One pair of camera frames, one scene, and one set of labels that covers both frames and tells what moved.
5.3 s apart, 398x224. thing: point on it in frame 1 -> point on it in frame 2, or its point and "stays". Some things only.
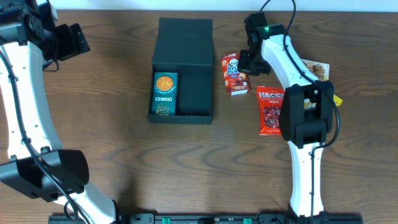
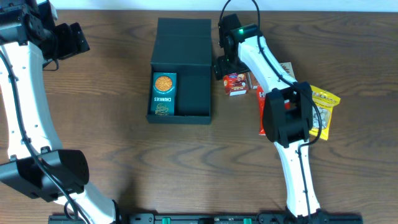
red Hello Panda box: [236, 83] stays
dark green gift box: [185, 46] stays
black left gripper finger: [83, 45] stays
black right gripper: [243, 67] -> [220, 68]
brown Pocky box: [320, 70] -> [252, 81]
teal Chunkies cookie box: [165, 93] stays
